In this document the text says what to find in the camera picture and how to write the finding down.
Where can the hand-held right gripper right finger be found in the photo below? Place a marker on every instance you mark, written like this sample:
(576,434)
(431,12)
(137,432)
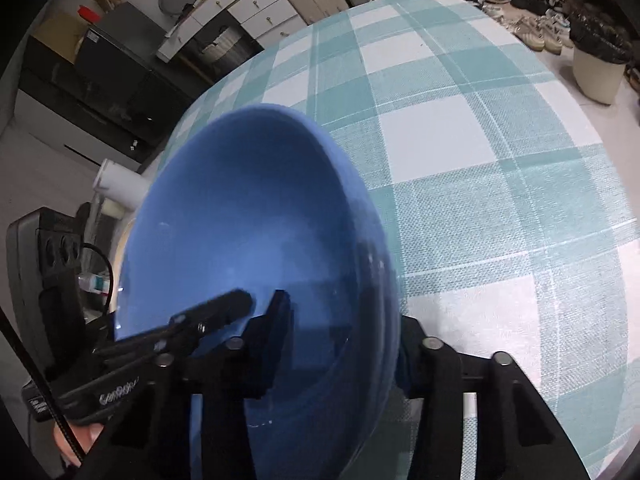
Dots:
(435,365)

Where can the cream cup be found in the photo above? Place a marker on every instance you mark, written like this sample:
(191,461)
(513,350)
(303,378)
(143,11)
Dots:
(112,209)

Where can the white bin with black bag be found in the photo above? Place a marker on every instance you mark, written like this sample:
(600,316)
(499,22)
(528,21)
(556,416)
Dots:
(597,70)

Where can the cardboard box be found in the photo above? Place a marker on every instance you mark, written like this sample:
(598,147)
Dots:
(57,35)

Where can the blue bowl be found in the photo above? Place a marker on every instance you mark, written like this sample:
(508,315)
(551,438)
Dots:
(240,220)

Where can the row of shoes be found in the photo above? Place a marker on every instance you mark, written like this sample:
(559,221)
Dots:
(530,20)

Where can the grey white woven basket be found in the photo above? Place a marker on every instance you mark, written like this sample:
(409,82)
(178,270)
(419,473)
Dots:
(225,45)

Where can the white drawer cabinet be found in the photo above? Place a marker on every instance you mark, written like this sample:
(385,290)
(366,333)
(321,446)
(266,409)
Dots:
(265,7)

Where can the person's left hand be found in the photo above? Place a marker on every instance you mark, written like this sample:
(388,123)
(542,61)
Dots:
(77,440)

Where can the black cabinet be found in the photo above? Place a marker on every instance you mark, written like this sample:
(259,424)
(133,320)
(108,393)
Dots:
(115,95)

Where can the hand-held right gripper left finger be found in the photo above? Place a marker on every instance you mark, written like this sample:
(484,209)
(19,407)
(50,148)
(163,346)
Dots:
(270,340)

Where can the white cylindrical kettle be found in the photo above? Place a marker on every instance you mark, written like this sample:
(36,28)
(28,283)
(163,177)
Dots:
(122,182)

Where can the teal checked tablecloth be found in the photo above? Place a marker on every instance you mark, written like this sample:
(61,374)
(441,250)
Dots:
(475,185)

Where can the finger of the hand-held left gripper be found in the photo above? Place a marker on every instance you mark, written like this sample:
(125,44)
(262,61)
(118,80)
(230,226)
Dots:
(220,307)

